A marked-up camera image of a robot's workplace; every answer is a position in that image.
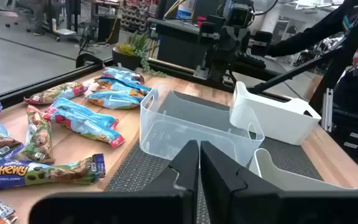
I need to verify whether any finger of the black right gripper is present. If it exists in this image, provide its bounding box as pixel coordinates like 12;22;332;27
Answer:
234;26;249;52
221;26;236;54

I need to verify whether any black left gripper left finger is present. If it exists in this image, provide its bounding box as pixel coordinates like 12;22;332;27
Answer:
29;139;200;224

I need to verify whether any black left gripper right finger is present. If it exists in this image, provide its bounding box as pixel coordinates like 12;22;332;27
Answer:
200;140;358;224

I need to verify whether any light blue granola bar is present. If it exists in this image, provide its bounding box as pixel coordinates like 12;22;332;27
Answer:
95;77;152;94
102;66;145;85

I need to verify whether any blue and orange granola bar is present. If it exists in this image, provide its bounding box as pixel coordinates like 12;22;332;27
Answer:
85;90;143;111

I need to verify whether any green and orange granola bar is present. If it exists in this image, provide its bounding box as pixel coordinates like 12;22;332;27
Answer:
21;105;56;165

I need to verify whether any red and green granola bar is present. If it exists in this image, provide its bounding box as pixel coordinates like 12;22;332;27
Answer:
23;82;89;106

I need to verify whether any black diagonal strut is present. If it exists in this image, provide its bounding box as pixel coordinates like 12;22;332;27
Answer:
247;46;357;95

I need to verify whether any dark woven placemat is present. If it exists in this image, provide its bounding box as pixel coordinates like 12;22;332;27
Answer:
104;90;324;224

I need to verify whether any grey workstation desk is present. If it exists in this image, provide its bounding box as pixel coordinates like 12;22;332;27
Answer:
147;17;229;71

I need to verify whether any frosted translucent plastic bin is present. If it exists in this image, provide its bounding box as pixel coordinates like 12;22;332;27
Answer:
248;147;358;191

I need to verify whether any white plastic bin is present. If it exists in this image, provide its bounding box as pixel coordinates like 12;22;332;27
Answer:
229;80;322;146

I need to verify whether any clear plastic bin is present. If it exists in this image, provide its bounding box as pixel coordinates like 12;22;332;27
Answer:
139;83;265;167

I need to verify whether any parts storage shelf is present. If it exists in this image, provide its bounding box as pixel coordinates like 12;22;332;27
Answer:
121;0;158;32

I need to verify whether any potted succulent plant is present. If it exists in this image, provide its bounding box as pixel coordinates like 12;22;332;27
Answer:
112;30;167;78

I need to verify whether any black floor box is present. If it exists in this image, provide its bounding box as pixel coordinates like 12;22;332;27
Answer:
97;14;121;45

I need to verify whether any grey metal corner bracket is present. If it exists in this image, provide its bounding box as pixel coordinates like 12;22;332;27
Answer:
321;88;334;132

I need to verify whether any black aluminium table frame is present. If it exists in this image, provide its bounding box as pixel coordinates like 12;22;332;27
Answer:
0;52;295;108

